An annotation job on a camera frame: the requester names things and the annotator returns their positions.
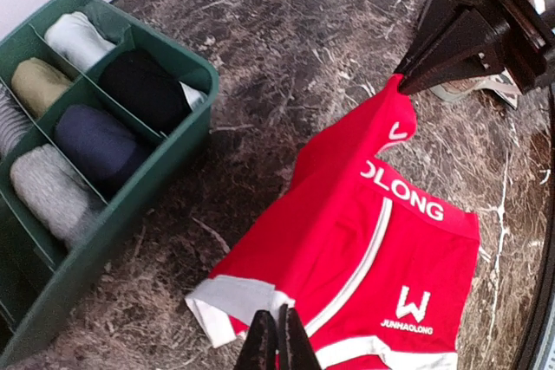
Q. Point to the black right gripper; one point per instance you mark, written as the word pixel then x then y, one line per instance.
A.
pixel 463 39

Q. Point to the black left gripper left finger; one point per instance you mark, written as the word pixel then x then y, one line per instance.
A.
pixel 261 344

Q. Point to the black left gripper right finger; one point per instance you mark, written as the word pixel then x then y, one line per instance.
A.
pixel 294 349

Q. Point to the red boxer briefs white trim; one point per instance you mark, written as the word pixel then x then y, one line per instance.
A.
pixel 377 269

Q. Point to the navy rolled underwear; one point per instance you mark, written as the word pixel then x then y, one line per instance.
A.
pixel 105 151

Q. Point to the light grey rolled underwear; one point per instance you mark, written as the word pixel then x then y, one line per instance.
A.
pixel 55 193

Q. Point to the black rolled underwear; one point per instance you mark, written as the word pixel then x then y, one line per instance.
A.
pixel 146 90

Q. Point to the dark grey rolled underwear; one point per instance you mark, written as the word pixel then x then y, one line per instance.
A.
pixel 14 123

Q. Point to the olive rolled underwear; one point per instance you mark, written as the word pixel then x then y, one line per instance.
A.
pixel 38 85

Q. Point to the white rolled underwear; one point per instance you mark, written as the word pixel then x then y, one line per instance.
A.
pixel 76 39

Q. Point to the seashell coral ceramic mug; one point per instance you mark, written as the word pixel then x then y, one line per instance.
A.
pixel 453 91

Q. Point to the floral square tile coaster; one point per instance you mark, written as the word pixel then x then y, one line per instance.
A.
pixel 505 87

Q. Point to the green divided organizer tray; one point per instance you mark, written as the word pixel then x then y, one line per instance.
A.
pixel 41 279

